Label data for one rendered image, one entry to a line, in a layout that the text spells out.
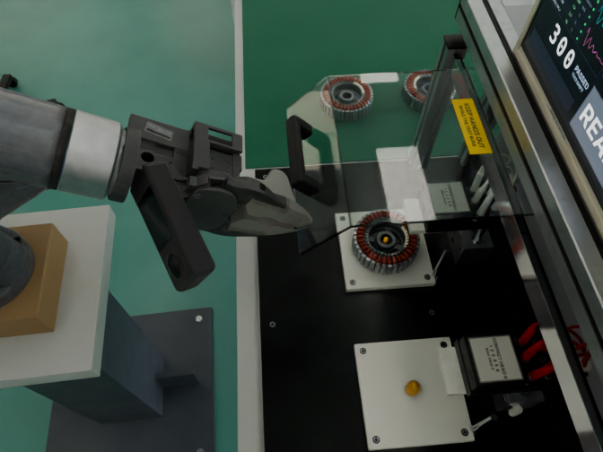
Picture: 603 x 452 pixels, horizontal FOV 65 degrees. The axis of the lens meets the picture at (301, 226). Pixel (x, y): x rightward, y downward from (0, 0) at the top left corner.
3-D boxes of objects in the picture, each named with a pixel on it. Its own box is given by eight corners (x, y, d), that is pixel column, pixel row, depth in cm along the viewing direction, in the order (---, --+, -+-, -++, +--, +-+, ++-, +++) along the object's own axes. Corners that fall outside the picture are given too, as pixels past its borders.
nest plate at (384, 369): (368, 450, 67) (369, 449, 66) (353, 346, 75) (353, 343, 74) (473, 441, 68) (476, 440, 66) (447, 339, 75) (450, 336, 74)
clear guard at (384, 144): (299, 255, 57) (299, 229, 52) (286, 110, 69) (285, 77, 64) (566, 237, 58) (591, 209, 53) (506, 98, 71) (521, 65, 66)
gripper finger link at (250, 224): (307, 189, 57) (234, 169, 52) (311, 231, 53) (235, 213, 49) (293, 203, 59) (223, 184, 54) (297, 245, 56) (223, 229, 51)
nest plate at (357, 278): (345, 292, 80) (346, 289, 79) (336, 217, 88) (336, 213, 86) (434, 285, 80) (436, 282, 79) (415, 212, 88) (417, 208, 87)
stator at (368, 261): (353, 275, 80) (355, 265, 77) (349, 220, 86) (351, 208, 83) (420, 275, 80) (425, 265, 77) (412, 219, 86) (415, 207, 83)
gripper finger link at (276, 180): (320, 174, 54) (247, 152, 50) (326, 218, 51) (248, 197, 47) (307, 189, 57) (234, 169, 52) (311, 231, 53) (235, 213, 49)
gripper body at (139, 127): (249, 135, 50) (133, 98, 45) (251, 202, 46) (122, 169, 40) (222, 176, 56) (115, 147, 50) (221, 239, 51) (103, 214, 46)
